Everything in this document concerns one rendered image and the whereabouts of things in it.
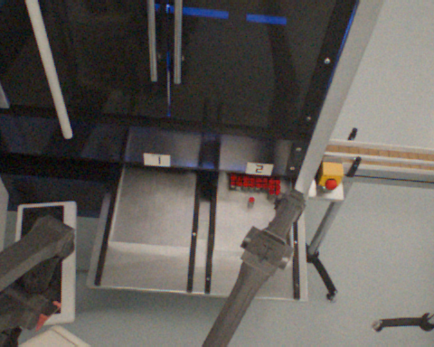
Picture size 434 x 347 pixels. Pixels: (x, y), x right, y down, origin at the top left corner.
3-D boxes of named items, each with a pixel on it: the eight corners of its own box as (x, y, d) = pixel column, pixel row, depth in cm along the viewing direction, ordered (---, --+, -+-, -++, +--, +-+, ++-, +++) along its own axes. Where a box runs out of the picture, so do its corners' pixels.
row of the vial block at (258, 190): (229, 187, 181) (230, 180, 177) (278, 192, 182) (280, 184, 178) (228, 192, 179) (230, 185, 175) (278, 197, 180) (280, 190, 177)
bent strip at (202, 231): (199, 229, 171) (199, 220, 166) (207, 229, 171) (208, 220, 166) (194, 266, 163) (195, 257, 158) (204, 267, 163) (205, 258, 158)
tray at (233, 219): (218, 171, 184) (219, 164, 181) (288, 176, 186) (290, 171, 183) (213, 254, 166) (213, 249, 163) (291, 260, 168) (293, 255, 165)
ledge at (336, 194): (306, 168, 191) (306, 165, 190) (339, 172, 192) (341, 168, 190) (307, 199, 184) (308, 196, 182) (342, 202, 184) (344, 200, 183)
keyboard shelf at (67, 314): (-5, 209, 178) (-6, 205, 176) (77, 203, 183) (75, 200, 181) (-18, 332, 155) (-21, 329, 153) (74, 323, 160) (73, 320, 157)
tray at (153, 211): (124, 163, 182) (124, 156, 179) (196, 169, 184) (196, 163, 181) (108, 246, 164) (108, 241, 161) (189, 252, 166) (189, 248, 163)
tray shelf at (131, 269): (111, 164, 183) (110, 162, 182) (301, 181, 188) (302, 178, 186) (86, 287, 158) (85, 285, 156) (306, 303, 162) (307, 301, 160)
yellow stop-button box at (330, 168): (316, 169, 179) (321, 156, 173) (336, 171, 179) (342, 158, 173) (317, 186, 175) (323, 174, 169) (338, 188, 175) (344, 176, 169)
